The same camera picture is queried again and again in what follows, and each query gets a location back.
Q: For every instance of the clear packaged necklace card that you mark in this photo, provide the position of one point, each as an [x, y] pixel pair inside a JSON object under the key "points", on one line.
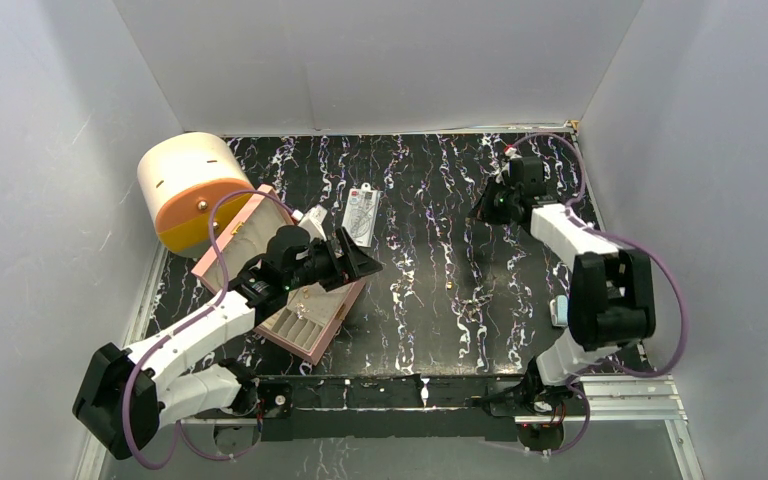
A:
{"points": [[360, 214]]}

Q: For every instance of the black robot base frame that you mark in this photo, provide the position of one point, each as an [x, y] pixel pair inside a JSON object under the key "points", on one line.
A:
{"points": [[495, 408]]}

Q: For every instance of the pink open jewelry box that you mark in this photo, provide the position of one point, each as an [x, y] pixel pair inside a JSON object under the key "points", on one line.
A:
{"points": [[252, 259]]}

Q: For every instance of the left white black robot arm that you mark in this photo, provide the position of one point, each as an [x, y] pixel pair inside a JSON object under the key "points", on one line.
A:
{"points": [[130, 393]]}

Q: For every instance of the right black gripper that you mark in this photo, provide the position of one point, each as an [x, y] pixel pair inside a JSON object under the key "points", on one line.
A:
{"points": [[482, 212]]}

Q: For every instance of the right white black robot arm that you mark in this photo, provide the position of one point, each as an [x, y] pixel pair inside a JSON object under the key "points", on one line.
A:
{"points": [[610, 301]]}

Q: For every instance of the silver jewelry in box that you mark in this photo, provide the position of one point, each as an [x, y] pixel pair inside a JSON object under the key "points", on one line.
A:
{"points": [[301, 310]]}

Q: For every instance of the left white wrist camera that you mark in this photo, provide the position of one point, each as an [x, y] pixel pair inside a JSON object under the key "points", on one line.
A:
{"points": [[312, 221]]}

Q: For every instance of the white orange cylindrical drawer box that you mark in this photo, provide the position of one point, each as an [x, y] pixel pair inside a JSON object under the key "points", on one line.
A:
{"points": [[181, 179]]}

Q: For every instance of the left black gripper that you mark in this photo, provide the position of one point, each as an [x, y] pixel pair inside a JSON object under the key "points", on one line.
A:
{"points": [[356, 263]]}

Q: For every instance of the small blue grey object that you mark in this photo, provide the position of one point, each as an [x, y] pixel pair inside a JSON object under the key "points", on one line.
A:
{"points": [[559, 311]]}

